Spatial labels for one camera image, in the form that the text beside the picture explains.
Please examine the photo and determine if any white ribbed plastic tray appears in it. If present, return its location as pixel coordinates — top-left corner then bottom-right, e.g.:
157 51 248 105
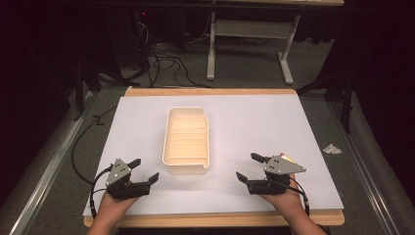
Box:
161 106 210 175

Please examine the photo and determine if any white metal desk frame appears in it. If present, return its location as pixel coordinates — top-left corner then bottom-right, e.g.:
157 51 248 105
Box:
206 0 346 86

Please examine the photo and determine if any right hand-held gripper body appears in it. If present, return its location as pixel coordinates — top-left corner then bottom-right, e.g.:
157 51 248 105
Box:
246 156 307 197

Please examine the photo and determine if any black metal stand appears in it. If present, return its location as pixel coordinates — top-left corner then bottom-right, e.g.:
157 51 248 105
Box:
296 62 357 135
72 9 133 122

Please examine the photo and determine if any person's left hand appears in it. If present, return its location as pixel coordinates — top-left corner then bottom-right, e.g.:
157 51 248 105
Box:
97 191 141 223

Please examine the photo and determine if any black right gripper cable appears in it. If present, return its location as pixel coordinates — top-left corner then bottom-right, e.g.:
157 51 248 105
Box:
277 177 331 235

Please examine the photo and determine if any aluminium floor rail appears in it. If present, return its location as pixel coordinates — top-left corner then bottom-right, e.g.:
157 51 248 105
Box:
8 90 96 235
328 101 397 235

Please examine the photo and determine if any crumpled white paper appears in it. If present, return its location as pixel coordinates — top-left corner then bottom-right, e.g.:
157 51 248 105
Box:
322 143 344 156

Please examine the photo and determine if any person's right hand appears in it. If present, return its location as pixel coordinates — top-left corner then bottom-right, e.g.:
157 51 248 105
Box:
259 173 305 213

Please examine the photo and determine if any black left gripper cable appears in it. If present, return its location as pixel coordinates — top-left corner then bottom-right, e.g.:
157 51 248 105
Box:
70 106 118 220

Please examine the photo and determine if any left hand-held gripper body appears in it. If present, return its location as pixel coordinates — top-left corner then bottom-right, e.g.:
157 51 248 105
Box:
105 159 152 201

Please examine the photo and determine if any tangle of black floor cables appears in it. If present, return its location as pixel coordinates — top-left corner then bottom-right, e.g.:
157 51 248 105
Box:
130 19 213 90

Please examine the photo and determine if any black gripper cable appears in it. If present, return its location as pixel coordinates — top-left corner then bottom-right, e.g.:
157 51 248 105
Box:
277 177 331 235
70 106 118 220

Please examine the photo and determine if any white table cover sheet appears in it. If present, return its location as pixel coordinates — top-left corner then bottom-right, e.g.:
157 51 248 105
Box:
82 94 345 217

